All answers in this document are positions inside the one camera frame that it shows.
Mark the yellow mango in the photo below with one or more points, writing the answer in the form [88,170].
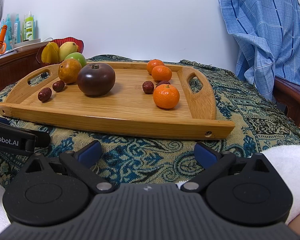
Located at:
[66,49]

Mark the large yellow-orange orange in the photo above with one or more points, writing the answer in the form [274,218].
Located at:
[68,70]

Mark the green apple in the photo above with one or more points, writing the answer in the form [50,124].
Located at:
[79,57]

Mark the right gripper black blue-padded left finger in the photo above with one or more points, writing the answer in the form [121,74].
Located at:
[78,165]

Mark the red jujube date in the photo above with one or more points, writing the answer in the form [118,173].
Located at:
[45,94]
[58,86]
[163,82]
[148,87]

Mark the paisley patterned blanket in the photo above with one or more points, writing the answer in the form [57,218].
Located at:
[259,125]

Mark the small orange mandarin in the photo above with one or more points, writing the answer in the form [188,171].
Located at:
[153,63]

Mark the yellow starfruit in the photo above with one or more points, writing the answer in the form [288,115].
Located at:
[50,53]

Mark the green spray bottle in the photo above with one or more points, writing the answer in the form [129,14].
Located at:
[28,27]

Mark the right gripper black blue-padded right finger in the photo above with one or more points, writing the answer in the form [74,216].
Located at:
[214,163]

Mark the wooden sideboard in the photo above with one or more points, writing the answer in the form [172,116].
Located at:
[16,65]

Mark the red fruit bowl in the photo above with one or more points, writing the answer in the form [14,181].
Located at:
[60,42]

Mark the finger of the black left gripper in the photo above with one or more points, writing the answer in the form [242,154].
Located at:
[21,141]

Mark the blue plaid cloth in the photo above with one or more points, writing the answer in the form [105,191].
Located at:
[268,35]

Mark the medium orange tangerine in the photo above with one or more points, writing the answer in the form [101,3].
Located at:
[166,96]

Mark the dark wooden chair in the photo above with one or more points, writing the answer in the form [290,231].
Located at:
[288,94]

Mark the bamboo serving tray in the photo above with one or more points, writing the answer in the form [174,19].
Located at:
[126,109]

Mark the white towel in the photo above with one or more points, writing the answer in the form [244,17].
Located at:
[285,159]

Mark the dark purple round fruit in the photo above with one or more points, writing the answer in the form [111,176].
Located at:
[96,79]

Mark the teal bottle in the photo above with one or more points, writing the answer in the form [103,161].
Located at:
[8,36]
[17,30]

